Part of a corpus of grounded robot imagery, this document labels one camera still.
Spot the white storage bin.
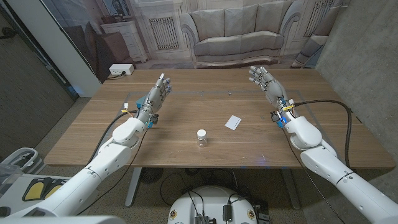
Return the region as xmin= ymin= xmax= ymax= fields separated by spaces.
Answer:
xmin=0 ymin=147 xmax=46 ymax=175

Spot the black floor cable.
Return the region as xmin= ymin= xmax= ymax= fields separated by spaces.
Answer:
xmin=159 ymin=172 xmax=206 ymax=216

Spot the black yellow foot pedal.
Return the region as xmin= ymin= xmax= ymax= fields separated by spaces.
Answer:
xmin=22 ymin=177 xmax=68 ymax=202

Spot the grey metal table leg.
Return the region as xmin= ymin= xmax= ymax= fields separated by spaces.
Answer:
xmin=281 ymin=169 xmax=301 ymax=211
xmin=124 ymin=167 xmax=142 ymax=208

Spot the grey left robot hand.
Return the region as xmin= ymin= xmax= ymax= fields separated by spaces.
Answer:
xmin=136 ymin=73 xmax=172 ymax=124

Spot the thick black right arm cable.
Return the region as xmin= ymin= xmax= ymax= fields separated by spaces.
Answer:
xmin=292 ymin=99 xmax=353 ymax=169

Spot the black round fan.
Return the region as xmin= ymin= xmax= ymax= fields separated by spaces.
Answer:
xmin=139 ymin=167 xmax=164 ymax=185

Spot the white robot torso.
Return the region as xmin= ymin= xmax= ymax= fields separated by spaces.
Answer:
xmin=167 ymin=185 xmax=259 ymax=224

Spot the printed living room backdrop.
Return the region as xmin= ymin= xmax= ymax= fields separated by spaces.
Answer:
xmin=40 ymin=0 xmax=352 ymax=83

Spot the black adapter on torso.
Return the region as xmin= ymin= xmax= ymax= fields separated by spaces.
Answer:
xmin=222 ymin=203 xmax=233 ymax=223

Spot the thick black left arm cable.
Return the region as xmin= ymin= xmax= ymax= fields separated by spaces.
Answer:
xmin=86 ymin=110 xmax=138 ymax=167

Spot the white partition panel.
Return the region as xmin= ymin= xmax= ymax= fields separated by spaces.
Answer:
xmin=6 ymin=0 xmax=102 ymax=98

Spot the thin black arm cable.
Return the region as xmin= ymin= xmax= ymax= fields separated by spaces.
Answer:
xmin=280 ymin=126 xmax=346 ymax=224
xmin=76 ymin=129 xmax=147 ymax=216

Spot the white card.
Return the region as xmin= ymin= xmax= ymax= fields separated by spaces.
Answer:
xmin=224 ymin=115 xmax=243 ymax=131

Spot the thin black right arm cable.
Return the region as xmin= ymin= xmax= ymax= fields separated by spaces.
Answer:
xmin=280 ymin=126 xmax=346 ymax=224

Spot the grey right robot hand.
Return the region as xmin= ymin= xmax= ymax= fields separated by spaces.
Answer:
xmin=248 ymin=65 xmax=299 ymax=124

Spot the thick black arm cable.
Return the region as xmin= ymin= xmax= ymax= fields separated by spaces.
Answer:
xmin=292 ymin=99 xmax=353 ymax=169
xmin=86 ymin=110 xmax=138 ymax=167

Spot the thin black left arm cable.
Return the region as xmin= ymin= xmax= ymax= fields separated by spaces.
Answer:
xmin=76 ymin=129 xmax=147 ymax=216

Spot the clear bottle with white cap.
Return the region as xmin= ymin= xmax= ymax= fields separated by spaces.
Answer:
xmin=196 ymin=129 xmax=208 ymax=148

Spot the white power strip box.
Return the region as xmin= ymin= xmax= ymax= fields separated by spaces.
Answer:
xmin=108 ymin=63 xmax=135 ymax=76

